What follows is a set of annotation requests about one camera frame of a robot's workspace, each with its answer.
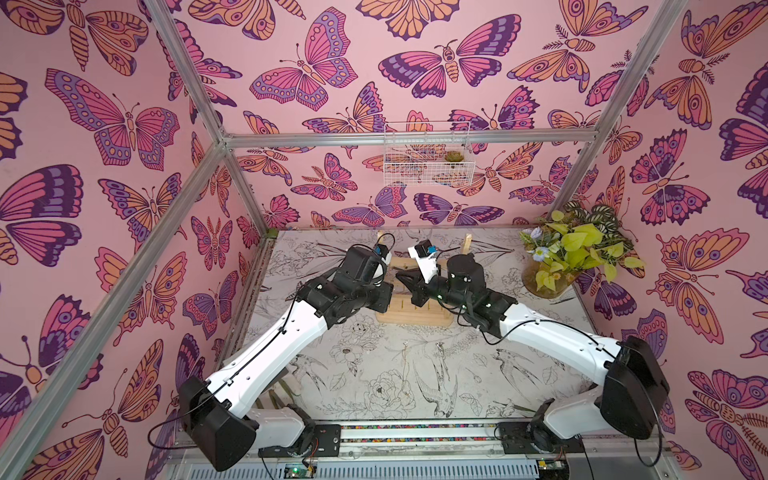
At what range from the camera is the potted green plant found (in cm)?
81

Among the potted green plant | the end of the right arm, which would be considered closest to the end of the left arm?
the end of the right arm

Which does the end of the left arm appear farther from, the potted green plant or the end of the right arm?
the potted green plant
